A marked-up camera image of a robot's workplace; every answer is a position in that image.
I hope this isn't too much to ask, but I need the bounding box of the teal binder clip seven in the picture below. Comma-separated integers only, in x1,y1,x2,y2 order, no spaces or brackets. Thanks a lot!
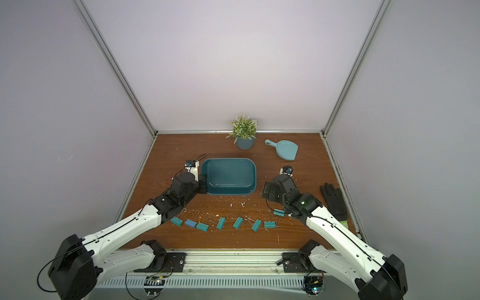
273,209,285,217

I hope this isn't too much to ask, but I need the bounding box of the blue binder clip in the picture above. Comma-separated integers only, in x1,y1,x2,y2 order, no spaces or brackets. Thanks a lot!
185,210,200,229

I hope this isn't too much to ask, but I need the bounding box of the teal binder clip six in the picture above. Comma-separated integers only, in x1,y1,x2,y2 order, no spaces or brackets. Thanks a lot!
264,215,279,229

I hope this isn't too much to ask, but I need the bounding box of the teal plastic storage box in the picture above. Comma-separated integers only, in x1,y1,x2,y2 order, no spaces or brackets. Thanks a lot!
201,157,257,196

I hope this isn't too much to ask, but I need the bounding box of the teal binder clip one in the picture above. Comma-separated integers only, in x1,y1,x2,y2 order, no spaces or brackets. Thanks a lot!
196,217,210,232

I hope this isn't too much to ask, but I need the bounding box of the teal binder clip four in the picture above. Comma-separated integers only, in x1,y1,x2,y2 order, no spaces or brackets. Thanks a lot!
245,216,262,232

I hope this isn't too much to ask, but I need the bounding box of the teal binder clip two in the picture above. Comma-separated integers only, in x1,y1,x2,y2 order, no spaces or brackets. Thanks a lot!
211,217,226,230

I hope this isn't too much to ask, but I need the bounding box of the teal binder clip three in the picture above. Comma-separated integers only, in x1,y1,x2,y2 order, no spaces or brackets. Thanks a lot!
227,214,244,230

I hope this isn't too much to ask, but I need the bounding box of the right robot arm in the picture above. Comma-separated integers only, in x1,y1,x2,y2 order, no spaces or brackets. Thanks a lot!
262,174,408,300

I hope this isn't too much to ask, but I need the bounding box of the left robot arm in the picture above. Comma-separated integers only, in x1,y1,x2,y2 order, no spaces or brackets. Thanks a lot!
46,172,207,300

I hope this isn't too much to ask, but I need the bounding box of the light teal dustpan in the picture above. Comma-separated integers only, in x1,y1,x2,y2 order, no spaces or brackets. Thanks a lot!
264,139,299,161

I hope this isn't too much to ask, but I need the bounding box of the black work glove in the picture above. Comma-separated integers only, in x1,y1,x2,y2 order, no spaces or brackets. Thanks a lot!
320,182,348,228

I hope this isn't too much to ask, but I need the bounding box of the small potted green plant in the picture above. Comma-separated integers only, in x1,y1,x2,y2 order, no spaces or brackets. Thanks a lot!
227,114,259,150

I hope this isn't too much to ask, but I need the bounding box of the right controller board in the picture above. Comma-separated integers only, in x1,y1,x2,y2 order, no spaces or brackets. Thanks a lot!
302,276,326,296

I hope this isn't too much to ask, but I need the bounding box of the controller board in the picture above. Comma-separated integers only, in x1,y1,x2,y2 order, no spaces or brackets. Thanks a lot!
143,276,166,299
302,276,326,296

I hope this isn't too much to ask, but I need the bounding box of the left controller board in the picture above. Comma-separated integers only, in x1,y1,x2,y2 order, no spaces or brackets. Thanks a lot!
143,276,166,299

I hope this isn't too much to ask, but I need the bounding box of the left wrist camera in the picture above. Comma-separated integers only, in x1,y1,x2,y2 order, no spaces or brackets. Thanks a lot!
184,159,200,178

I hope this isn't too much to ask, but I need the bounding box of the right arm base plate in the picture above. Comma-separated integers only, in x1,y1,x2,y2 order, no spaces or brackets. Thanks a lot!
276,252,323,273

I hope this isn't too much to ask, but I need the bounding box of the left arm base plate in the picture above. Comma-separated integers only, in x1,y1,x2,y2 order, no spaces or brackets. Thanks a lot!
144,252,187,273

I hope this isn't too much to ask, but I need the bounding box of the aluminium front rail frame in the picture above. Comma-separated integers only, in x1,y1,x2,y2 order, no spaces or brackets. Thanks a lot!
82,250,338,300

